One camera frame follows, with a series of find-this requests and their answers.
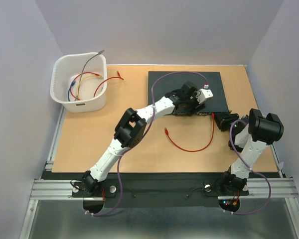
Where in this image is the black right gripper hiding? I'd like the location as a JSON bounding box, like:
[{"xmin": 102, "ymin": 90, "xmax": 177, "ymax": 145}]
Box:
[{"xmin": 212, "ymin": 110, "xmax": 239, "ymax": 135}]

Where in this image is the red patch cable looped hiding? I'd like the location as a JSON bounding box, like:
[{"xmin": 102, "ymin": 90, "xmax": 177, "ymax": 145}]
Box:
[{"xmin": 163, "ymin": 112, "xmax": 215, "ymax": 152}]

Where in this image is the red patch cable long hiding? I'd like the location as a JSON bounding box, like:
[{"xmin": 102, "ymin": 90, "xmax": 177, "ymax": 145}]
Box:
[{"xmin": 93, "ymin": 70, "xmax": 125, "ymax": 98}]

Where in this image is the yellow patch cable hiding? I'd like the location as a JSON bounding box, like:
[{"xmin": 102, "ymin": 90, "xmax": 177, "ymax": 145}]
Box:
[{"xmin": 76, "ymin": 74, "xmax": 102, "ymax": 100}]

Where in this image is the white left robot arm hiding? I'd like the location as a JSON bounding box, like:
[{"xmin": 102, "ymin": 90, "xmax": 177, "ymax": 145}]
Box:
[{"xmin": 82, "ymin": 81, "xmax": 213, "ymax": 196}]

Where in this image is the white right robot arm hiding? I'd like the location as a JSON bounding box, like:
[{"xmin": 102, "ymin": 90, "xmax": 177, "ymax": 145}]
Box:
[{"xmin": 215, "ymin": 109, "xmax": 284, "ymax": 194}]

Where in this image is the white plastic basket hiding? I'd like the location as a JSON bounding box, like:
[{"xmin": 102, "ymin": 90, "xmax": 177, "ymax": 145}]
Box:
[{"xmin": 50, "ymin": 52, "xmax": 108, "ymax": 113}]

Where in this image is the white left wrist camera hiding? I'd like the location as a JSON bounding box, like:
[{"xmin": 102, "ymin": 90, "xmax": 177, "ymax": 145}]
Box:
[{"xmin": 196, "ymin": 85, "xmax": 213, "ymax": 104}]

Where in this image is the dark blue network switch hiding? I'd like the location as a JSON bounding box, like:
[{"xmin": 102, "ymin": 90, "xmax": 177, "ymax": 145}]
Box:
[{"xmin": 148, "ymin": 71, "xmax": 229, "ymax": 115}]

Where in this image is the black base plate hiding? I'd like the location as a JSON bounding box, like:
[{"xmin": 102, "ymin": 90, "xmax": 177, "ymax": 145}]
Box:
[{"xmin": 39, "ymin": 171, "xmax": 279, "ymax": 208}]

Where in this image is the grey cable in basket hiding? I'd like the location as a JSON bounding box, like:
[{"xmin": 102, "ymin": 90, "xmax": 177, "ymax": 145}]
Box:
[{"xmin": 76, "ymin": 49, "xmax": 106, "ymax": 101}]

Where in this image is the red cable in basket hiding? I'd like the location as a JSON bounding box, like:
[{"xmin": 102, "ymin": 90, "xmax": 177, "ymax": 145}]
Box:
[{"xmin": 70, "ymin": 71, "xmax": 103, "ymax": 102}]

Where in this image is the blue cable in basket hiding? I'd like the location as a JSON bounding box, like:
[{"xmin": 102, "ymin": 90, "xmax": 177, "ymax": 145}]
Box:
[{"xmin": 68, "ymin": 79, "xmax": 77, "ymax": 102}]

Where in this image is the aluminium frame rail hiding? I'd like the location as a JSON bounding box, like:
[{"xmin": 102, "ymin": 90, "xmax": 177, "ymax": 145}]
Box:
[{"xmin": 30, "ymin": 178, "xmax": 299, "ymax": 201}]

